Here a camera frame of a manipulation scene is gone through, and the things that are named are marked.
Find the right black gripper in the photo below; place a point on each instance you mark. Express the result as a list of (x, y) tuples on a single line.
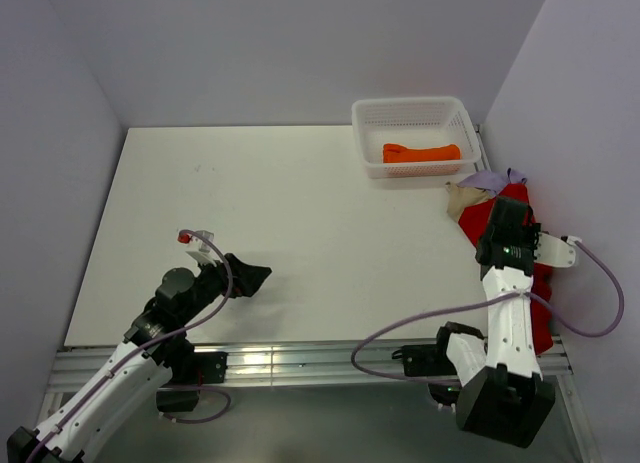
[(532, 232)]

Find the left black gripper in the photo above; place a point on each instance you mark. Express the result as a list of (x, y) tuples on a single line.
[(249, 275)]

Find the red t-shirt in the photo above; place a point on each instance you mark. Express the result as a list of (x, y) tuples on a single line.
[(474, 220)]

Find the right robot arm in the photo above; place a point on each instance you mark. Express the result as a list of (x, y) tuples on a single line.
[(503, 395)]

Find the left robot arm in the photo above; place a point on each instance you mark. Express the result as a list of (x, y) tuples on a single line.
[(153, 351)]

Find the purple t-shirt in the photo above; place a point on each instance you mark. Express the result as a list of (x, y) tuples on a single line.
[(492, 182)]

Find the beige t-shirt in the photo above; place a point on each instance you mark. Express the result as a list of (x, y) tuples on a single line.
[(460, 198)]

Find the white plastic basket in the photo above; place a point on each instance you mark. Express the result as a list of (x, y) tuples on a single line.
[(415, 122)]

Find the rolled orange t-shirt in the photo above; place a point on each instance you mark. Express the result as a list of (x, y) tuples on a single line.
[(395, 153)]

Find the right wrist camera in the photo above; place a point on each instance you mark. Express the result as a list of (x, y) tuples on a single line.
[(557, 252)]

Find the aluminium rail frame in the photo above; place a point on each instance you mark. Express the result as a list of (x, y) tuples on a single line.
[(273, 365)]

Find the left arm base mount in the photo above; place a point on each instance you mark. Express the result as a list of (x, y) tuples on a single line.
[(190, 378)]

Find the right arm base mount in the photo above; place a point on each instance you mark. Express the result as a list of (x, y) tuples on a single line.
[(428, 361)]

